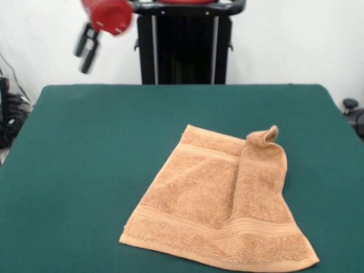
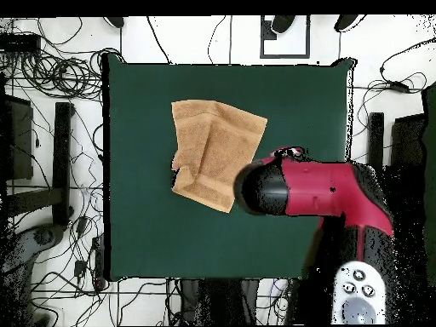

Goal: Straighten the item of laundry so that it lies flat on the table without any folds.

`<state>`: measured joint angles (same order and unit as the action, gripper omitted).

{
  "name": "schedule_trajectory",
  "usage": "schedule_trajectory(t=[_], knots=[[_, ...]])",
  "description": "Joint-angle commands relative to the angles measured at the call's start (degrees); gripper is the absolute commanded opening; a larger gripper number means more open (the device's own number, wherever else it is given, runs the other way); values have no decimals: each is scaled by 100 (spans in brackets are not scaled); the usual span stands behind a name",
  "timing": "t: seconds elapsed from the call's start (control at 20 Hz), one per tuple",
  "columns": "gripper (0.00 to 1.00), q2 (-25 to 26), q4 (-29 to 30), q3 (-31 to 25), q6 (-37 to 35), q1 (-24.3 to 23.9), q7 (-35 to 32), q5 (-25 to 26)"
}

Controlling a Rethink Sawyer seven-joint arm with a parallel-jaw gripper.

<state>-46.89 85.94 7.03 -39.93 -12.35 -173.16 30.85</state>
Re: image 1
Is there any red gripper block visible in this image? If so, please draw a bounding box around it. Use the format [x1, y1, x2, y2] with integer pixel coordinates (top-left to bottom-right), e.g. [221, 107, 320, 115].
[72, 0, 135, 75]

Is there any tan terry towel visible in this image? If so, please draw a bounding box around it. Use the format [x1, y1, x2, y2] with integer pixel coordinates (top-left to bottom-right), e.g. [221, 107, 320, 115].
[118, 124, 321, 271]

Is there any black electronics box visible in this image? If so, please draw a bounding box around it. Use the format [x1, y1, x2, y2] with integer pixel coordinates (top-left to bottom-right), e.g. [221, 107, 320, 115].
[0, 75, 32, 150]

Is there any dark green table cloth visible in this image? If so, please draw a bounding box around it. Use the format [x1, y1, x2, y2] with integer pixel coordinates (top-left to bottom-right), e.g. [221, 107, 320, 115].
[0, 83, 364, 273]

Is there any grey office chair base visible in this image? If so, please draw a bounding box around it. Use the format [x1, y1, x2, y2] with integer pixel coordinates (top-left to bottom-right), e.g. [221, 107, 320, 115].
[342, 98, 364, 140]

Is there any thin grey cable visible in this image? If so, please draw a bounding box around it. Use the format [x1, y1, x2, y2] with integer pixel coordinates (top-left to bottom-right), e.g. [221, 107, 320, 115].
[0, 52, 31, 100]

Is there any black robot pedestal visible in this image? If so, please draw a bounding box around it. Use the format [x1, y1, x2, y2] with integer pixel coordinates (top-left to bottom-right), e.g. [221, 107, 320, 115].
[129, 0, 247, 85]

